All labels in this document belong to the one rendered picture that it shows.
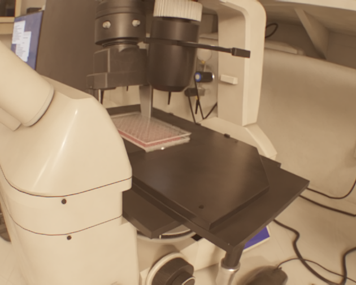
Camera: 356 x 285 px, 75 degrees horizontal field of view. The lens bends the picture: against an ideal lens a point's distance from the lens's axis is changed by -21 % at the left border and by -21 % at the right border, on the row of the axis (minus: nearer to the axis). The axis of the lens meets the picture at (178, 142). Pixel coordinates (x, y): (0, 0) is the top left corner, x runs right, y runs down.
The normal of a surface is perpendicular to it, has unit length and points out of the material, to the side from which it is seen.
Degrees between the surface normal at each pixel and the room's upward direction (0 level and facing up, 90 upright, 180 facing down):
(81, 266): 90
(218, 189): 0
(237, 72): 100
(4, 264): 0
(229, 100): 105
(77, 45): 86
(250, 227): 0
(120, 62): 78
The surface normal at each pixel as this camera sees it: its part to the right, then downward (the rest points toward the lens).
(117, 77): 0.71, 0.12
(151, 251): 0.11, -0.93
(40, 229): 0.13, 0.36
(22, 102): 0.50, 0.56
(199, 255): 0.44, 0.36
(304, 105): -0.70, 0.17
